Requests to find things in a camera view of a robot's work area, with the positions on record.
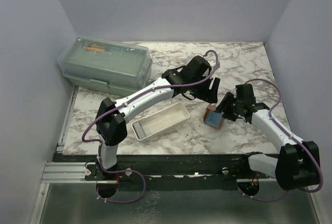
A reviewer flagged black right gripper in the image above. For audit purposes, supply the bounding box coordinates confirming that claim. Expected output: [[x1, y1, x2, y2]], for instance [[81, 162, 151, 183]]
[[214, 92, 243, 122]]

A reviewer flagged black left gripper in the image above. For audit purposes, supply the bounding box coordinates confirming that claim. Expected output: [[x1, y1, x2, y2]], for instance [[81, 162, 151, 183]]
[[189, 74, 219, 104]]

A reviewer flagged tan leather card holder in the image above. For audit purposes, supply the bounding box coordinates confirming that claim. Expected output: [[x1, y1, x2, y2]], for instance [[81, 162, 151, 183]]
[[203, 104, 224, 130]]

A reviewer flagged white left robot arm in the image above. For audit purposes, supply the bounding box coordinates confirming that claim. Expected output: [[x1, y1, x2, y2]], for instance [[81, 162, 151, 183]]
[[96, 55, 220, 180]]

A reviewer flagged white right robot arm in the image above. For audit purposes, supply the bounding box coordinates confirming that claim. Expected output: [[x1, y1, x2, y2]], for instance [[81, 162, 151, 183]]
[[216, 83, 323, 191]]

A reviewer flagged white plastic tray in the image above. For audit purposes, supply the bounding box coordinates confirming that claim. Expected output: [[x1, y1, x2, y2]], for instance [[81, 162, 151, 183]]
[[131, 102, 190, 141]]

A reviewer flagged green translucent storage box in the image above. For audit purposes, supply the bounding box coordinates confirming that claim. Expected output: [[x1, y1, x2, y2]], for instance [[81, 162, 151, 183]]
[[58, 36, 153, 96]]

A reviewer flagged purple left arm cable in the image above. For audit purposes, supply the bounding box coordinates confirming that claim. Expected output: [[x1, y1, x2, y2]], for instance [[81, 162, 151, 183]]
[[81, 50, 222, 204]]

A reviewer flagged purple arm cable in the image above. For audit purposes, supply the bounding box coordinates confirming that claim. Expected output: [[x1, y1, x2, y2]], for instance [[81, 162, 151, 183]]
[[242, 78, 324, 202], [81, 50, 222, 204]]

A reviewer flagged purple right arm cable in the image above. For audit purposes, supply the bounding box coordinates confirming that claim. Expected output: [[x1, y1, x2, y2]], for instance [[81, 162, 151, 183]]
[[242, 78, 324, 202]]

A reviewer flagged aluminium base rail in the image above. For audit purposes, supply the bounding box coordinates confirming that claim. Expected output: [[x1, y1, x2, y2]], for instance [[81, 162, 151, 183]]
[[41, 162, 97, 184]]

